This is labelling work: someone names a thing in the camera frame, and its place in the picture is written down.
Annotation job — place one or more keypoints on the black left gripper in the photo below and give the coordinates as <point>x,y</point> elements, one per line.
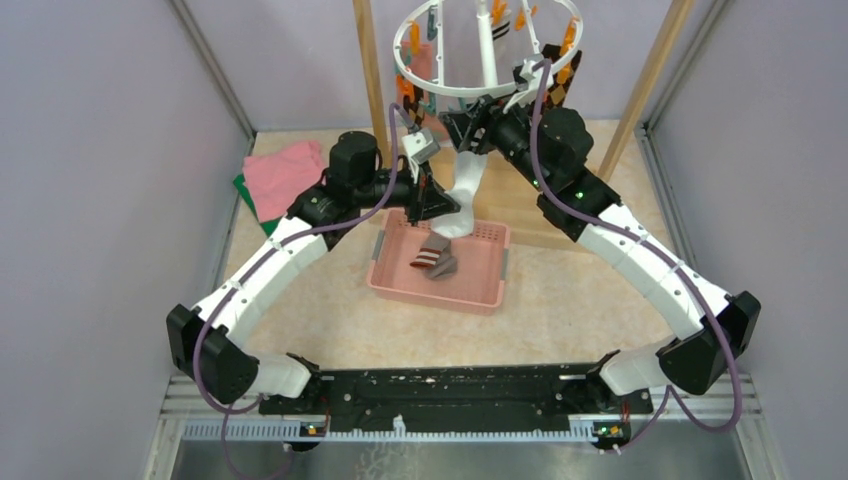
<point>426,198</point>

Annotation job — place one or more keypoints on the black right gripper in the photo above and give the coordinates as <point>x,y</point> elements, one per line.
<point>488,117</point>

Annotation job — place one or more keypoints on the grey sock striped cuff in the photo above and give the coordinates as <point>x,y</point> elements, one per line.
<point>435,258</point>

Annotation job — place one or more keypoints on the pink plastic basket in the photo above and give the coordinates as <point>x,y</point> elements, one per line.
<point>477,287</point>

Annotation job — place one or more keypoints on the brown argyle sock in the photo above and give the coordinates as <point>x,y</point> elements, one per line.
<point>410,98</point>
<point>563,79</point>

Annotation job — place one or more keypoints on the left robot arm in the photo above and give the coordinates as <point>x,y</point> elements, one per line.
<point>206,340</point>

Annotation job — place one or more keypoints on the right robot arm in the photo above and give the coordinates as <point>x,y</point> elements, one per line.
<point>711,328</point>

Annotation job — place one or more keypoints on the wooden hanger rack stand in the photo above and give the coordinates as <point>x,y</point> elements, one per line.
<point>504,197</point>

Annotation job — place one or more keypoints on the white round clip hanger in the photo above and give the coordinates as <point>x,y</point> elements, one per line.
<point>406,43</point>

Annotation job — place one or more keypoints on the white black striped sock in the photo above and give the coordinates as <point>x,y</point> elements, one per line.
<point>501,29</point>

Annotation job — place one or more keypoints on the pink folded cloth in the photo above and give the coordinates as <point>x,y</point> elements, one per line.
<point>275,180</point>

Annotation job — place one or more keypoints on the green folded cloth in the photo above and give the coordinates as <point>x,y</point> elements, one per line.
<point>268,227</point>

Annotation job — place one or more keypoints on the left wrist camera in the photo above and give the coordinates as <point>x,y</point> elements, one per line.
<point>419,146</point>

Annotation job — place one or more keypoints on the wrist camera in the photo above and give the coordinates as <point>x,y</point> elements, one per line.
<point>419,146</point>
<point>531,78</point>

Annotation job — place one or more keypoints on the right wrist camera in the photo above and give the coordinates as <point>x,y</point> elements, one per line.
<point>531,78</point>

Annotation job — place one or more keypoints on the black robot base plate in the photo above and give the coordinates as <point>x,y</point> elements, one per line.
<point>544,403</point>

